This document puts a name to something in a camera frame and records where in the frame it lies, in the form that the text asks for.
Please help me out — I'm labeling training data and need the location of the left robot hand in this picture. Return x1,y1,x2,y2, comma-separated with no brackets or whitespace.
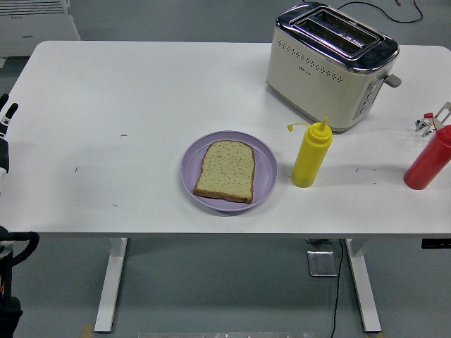
0,92,20,198

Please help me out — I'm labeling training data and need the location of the red squeeze bottle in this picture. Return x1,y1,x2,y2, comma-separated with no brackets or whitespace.
403,112,451,192

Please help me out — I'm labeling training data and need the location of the slice of bread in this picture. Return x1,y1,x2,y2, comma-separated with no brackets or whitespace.
192,139,256,205

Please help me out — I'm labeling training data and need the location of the white heater appliance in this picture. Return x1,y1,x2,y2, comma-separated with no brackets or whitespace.
0,0,81,68

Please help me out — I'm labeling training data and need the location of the white table leg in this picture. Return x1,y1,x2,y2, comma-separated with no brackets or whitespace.
94,237,128,334
344,238,382,334

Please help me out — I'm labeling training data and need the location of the purple round plate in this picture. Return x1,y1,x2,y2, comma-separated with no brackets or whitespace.
180,130,278,213

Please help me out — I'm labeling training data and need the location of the yellow squeeze bottle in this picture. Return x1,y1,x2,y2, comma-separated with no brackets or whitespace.
287,116,333,188

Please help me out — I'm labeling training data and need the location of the cream and chrome toaster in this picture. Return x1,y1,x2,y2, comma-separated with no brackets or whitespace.
266,1,402,134

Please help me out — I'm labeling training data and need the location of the metal floor socket plate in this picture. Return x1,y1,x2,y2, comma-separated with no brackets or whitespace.
306,250,338,278

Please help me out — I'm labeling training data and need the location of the black table control box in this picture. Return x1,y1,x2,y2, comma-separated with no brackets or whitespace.
421,238,451,250

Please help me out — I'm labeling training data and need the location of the black floor cable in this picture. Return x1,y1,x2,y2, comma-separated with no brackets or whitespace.
329,239,345,338

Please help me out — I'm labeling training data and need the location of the black toaster power cord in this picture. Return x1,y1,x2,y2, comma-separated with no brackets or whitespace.
336,0,424,24

